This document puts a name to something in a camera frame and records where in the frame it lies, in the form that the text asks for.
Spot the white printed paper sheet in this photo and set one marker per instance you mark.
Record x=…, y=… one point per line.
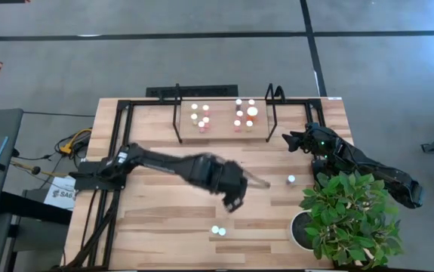
x=60, y=199

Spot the pink medicine bottle white cap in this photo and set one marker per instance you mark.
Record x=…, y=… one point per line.
x=205, y=107
x=205, y=119
x=201, y=124

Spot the purple medicine bottle white cap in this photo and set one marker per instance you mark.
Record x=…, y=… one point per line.
x=291, y=178
x=222, y=231

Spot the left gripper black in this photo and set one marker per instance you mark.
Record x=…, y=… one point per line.
x=220, y=177

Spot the black perforated strip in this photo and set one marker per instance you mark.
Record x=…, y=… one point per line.
x=201, y=90

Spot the large orange medicine bottle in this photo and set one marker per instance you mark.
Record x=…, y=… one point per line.
x=252, y=111

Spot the wooden shelf black metal legs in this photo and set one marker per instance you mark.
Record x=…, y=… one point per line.
x=222, y=121

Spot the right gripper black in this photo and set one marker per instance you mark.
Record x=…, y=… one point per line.
x=316, y=138

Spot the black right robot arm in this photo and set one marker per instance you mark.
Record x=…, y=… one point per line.
x=382, y=174

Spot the green potted plant white pot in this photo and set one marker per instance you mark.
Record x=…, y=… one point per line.
x=348, y=219

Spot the orange medicine bottle white cap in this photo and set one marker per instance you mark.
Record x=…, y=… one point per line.
x=251, y=101

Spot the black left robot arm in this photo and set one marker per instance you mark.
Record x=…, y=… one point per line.
x=156, y=162

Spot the yellow medicine bottle white cap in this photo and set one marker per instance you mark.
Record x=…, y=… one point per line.
x=215, y=229

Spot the black crossbar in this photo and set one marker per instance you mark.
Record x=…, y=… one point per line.
x=35, y=209

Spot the red medicine bottle white cap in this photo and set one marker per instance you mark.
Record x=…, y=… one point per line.
x=240, y=113
x=237, y=122

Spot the brown medicine bottle white cap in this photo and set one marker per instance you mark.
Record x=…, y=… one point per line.
x=239, y=101

